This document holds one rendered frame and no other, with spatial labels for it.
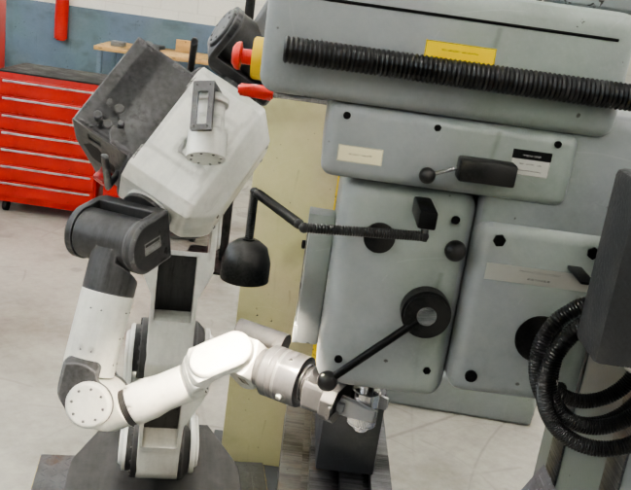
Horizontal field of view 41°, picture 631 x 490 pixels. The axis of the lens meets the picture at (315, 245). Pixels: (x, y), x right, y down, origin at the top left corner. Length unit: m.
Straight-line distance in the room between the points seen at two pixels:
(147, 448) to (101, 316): 0.75
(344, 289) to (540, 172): 0.31
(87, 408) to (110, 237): 0.29
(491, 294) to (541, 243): 0.10
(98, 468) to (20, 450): 1.19
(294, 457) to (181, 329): 0.38
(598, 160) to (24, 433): 2.88
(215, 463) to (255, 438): 0.98
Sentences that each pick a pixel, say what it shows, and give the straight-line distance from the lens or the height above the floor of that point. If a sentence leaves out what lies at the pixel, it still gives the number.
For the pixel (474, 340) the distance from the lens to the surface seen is 1.23.
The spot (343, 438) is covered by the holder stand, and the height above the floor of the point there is 1.00.
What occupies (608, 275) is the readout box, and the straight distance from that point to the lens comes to 0.99.
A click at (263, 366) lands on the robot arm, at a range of 1.41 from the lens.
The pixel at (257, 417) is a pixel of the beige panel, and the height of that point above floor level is 0.24.
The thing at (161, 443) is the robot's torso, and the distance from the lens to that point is 2.17.
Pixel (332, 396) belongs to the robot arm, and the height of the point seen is 1.26.
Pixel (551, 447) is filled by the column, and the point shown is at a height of 1.13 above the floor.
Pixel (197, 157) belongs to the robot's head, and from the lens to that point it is 1.43.
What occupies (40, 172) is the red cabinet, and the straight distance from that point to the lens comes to 6.30.
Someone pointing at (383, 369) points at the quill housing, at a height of 1.35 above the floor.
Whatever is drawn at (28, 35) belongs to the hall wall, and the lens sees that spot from 10.84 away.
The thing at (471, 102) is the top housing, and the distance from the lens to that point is 1.13.
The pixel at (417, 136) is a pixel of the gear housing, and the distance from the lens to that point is 1.14.
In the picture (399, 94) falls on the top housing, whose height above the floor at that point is 1.75.
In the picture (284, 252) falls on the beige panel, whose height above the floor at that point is 0.92.
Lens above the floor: 1.88
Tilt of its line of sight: 17 degrees down
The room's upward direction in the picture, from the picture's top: 8 degrees clockwise
